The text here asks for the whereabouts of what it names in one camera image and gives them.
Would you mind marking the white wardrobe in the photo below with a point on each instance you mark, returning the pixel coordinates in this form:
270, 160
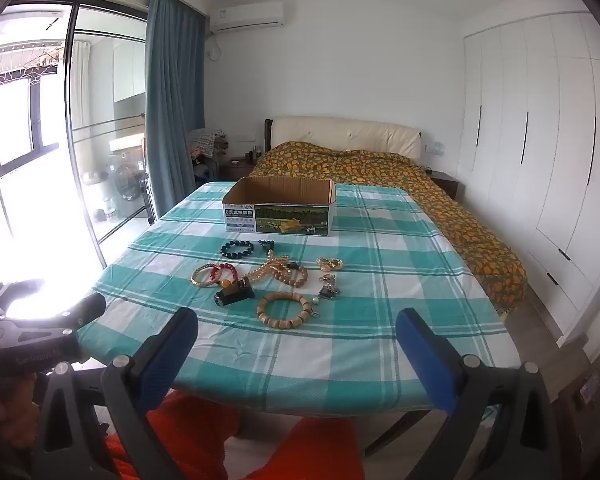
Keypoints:
545, 160

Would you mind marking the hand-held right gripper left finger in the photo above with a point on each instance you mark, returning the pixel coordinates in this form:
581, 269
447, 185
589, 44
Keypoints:
172, 355

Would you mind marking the wall outlet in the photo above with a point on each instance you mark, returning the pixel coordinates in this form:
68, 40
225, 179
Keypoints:
435, 148

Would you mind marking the sliding glass door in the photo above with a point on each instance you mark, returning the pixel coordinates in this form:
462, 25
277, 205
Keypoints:
72, 110

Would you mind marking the small black case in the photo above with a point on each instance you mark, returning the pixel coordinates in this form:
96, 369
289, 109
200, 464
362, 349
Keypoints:
237, 296

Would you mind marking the pile of clothes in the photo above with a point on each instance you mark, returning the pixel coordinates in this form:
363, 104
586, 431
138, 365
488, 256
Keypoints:
205, 147

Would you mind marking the dark wooden table leg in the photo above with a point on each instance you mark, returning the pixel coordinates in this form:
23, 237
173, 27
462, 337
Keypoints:
397, 430

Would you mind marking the cream pillow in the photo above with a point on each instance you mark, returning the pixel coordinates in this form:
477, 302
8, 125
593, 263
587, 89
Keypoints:
340, 132

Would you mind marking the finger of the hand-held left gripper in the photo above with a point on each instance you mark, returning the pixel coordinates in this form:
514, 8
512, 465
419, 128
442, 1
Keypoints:
87, 307

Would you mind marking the orange patterned pillow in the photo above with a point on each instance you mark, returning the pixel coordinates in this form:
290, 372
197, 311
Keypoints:
380, 170

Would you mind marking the grey washing machine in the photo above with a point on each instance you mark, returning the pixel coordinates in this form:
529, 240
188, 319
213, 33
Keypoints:
125, 185

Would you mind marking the white air conditioner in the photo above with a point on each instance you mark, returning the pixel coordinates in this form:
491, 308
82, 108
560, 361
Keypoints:
247, 15

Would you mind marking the blue curtain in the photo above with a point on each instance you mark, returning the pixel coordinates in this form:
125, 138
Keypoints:
172, 110

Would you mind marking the teal plaid tablecloth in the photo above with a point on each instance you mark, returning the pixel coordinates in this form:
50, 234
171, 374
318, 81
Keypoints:
380, 260

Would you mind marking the person's orange pants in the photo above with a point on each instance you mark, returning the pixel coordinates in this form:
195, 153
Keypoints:
205, 435

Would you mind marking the printed cardboard box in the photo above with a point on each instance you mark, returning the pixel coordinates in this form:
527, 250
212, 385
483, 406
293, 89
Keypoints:
280, 220

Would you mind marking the brown cardboard box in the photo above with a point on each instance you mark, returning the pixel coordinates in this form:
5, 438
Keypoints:
577, 377

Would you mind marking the person's left hand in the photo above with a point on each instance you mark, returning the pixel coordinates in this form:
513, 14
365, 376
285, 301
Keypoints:
2, 405

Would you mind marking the dark wooden nightstand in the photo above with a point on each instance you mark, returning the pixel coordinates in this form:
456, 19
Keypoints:
237, 166
447, 182

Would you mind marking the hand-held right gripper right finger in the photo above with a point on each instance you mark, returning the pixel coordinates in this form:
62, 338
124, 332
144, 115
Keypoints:
425, 360

